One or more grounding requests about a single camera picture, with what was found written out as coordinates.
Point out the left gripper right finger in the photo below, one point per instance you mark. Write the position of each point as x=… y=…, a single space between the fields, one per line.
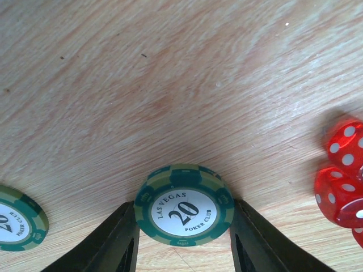
x=257 y=245

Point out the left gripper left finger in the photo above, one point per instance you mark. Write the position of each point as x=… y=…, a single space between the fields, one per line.
x=112 y=246

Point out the green poker chip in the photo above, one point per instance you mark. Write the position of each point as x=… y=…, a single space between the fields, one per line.
x=184 y=205
x=24 y=224

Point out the red die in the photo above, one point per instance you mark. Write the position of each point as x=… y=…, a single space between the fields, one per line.
x=333 y=189
x=358 y=235
x=350 y=215
x=344 y=147

